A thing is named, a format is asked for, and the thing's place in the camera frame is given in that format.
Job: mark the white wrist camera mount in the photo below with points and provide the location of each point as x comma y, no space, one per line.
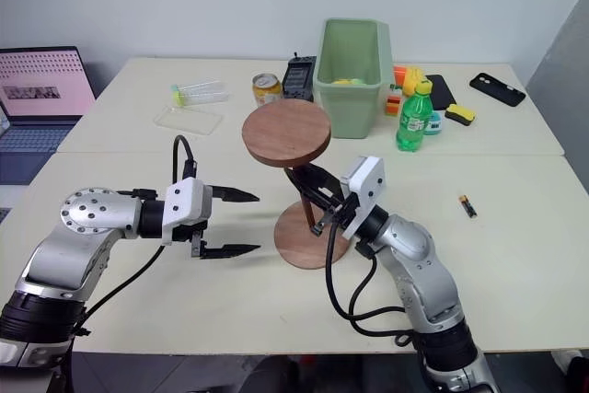
184,199
368,186

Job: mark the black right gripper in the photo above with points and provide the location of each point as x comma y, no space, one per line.
341,212

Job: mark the red orange green block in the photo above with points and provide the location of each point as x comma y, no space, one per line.
393,105

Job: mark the clear plastic lid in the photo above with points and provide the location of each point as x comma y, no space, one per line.
188,120

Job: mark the green plastic bin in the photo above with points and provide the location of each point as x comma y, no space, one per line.
349,107

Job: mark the black electronic device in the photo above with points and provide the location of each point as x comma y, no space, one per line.
296,77

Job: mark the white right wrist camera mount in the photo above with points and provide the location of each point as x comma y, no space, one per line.
368,186

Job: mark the round wooden base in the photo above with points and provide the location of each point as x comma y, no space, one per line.
299,246

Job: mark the orange toy piece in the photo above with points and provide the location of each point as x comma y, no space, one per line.
399,74

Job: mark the yellow drink can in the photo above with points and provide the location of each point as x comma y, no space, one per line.
267,91

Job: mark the yellow ball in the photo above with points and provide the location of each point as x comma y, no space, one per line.
340,82

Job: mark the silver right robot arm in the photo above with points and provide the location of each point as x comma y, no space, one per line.
423,273

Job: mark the green soda bottle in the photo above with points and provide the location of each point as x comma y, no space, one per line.
414,121

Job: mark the wooden pole with round disc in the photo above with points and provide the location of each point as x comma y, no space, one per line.
285,130

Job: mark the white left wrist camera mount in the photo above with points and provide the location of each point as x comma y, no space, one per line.
184,199

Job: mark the small black battery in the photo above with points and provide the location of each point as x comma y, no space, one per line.
467,206

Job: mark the yellow black sponge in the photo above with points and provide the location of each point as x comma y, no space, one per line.
460,114

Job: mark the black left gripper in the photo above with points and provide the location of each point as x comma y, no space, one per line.
198,236

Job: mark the laptop with pink screen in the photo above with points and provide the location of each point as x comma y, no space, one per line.
37,84

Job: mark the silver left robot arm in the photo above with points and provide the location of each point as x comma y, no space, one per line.
69,255

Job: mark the green ball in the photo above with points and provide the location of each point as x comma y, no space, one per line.
358,81

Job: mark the black phone case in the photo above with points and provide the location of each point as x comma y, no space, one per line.
497,89

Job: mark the white object under table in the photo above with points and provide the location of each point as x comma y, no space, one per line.
568,361

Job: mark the yellow toy piece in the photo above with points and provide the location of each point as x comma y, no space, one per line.
413,77

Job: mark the small blue white jar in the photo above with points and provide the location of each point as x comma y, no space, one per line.
435,125

